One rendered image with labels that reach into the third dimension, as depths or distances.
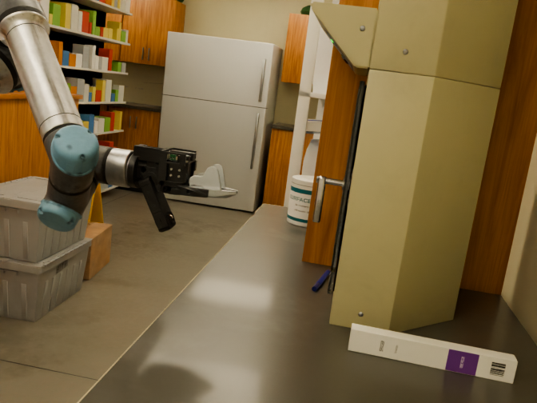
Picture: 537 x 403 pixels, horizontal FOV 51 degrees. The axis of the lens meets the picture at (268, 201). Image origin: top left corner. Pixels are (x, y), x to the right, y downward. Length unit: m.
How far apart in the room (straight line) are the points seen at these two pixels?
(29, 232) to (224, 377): 2.33
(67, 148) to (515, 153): 0.98
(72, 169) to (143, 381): 0.37
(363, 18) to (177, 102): 5.25
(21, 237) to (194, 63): 3.50
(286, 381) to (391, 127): 0.46
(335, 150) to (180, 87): 4.88
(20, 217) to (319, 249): 1.98
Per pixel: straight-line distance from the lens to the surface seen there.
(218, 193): 1.08
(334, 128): 1.38
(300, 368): 0.91
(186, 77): 6.16
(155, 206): 1.13
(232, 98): 6.03
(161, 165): 1.09
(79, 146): 0.98
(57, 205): 1.08
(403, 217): 1.03
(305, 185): 1.77
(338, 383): 0.89
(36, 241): 3.10
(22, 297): 3.23
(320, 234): 1.42
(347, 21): 1.01
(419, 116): 1.01
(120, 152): 1.14
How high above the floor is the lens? 1.36
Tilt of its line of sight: 11 degrees down
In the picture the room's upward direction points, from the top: 7 degrees clockwise
